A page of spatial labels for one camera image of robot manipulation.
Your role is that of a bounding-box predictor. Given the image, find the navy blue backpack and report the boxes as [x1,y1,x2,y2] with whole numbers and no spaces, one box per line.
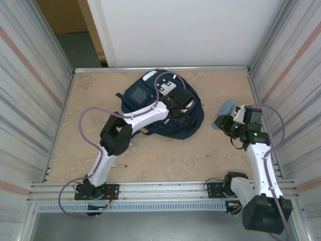
[115,70,205,140]

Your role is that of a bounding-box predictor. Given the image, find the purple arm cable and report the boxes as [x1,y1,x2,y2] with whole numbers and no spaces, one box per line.
[59,71,188,219]
[227,104,290,241]

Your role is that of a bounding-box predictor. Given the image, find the grey slotted cable duct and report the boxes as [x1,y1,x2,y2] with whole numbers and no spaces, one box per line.
[37,202,228,213]

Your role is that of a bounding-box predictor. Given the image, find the white door frame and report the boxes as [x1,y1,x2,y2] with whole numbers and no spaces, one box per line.
[86,0,118,68]

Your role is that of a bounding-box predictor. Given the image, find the aluminium table frame rail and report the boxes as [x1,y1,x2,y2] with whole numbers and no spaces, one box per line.
[247,67,286,179]
[74,65,251,74]
[42,71,76,183]

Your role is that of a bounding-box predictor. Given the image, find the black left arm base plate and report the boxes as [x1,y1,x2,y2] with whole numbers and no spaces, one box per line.
[74,183,120,201]

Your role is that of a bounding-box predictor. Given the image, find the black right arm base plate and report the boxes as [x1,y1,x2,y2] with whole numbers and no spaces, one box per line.
[206,182,236,199]

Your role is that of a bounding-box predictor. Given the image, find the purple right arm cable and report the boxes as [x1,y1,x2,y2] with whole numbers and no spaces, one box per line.
[227,104,290,241]

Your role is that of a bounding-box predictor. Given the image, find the small green circuit board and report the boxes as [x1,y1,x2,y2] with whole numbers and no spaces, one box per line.
[87,202,113,211]

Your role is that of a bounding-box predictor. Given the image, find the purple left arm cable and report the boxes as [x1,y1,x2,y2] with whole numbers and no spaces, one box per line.
[59,71,188,219]

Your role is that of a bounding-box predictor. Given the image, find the blue-grey pouch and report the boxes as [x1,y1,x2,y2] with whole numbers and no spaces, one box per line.
[211,99,236,131]

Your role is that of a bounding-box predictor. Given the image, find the aluminium mounting rail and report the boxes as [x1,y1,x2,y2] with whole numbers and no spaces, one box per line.
[29,178,299,202]

